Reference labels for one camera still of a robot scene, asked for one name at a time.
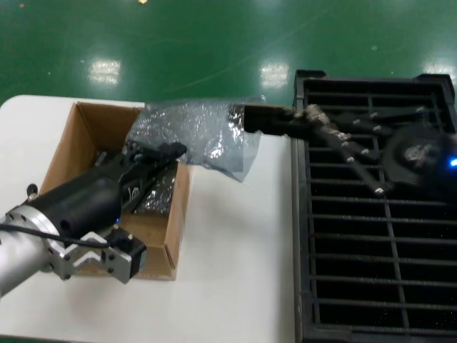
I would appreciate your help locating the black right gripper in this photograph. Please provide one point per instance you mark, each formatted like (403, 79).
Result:
(417, 160)

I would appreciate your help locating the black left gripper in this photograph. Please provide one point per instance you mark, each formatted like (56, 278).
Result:
(82, 203)

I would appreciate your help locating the grey antistatic bubble bag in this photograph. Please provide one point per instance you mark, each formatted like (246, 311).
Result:
(185, 128)

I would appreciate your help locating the graphics card with silver bracket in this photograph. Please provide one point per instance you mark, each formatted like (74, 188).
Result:
(271, 119)

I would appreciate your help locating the brown cardboard box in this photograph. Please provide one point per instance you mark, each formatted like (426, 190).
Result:
(93, 121)

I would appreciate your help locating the black slotted plastic container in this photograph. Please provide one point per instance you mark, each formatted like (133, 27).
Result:
(303, 214)

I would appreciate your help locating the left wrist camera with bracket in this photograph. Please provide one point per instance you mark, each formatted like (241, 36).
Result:
(121, 261)

